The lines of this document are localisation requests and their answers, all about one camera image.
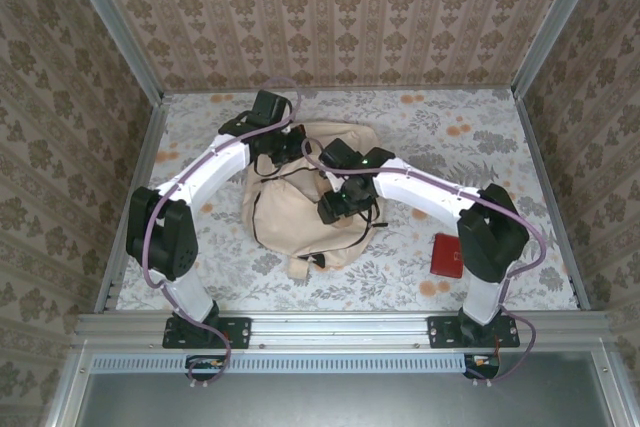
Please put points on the beige fabric backpack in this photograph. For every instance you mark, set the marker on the beige fabric backpack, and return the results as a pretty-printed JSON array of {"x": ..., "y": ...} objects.
[{"x": 290, "y": 217}]

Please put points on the red wallet case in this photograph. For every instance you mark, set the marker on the red wallet case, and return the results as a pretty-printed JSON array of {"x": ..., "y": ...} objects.
[{"x": 447, "y": 254}]

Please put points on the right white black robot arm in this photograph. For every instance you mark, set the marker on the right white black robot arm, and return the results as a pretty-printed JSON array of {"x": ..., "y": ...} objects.
[{"x": 425, "y": 192}]

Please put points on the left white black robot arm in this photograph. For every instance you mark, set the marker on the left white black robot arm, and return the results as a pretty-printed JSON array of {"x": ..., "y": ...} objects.
[{"x": 215, "y": 167}]

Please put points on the floral patterned table cover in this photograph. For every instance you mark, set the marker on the floral patterned table cover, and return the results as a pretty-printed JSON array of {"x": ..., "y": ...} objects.
[{"x": 350, "y": 287}]

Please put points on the grey metal panel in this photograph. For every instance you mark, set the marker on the grey metal panel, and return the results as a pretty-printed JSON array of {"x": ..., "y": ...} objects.
[{"x": 325, "y": 402}]

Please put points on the left aluminium side rail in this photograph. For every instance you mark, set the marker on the left aluminium side rail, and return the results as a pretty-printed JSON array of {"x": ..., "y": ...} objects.
[{"x": 145, "y": 167}]

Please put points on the aluminium side rail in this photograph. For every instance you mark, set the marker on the aluminium side rail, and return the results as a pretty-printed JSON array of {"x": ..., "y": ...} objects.
[
  {"x": 535, "y": 147},
  {"x": 145, "y": 167}
]

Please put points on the aluminium front frame rail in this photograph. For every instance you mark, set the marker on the aluminium front frame rail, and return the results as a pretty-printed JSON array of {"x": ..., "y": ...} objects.
[{"x": 340, "y": 327}]

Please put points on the left aluminium corner post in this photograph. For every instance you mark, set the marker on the left aluminium corner post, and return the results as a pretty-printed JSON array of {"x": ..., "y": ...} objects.
[{"x": 116, "y": 27}]

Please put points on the aluminium corner post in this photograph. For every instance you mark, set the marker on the aluminium corner post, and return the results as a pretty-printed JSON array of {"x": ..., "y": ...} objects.
[
  {"x": 556, "y": 22},
  {"x": 116, "y": 27}
]

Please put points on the right aluminium side rail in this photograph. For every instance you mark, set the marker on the right aluminium side rail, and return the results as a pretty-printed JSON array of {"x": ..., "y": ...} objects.
[{"x": 535, "y": 147}]

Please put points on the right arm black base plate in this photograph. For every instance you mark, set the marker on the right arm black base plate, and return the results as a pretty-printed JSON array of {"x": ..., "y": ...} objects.
[{"x": 440, "y": 332}]

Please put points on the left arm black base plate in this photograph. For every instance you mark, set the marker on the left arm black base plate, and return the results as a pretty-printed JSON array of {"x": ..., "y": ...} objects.
[{"x": 240, "y": 333}]

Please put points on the right aluminium corner post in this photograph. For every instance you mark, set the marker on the right aluminium corner post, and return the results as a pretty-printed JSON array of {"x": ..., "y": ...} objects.
[{"x": 556, "y": 22}]

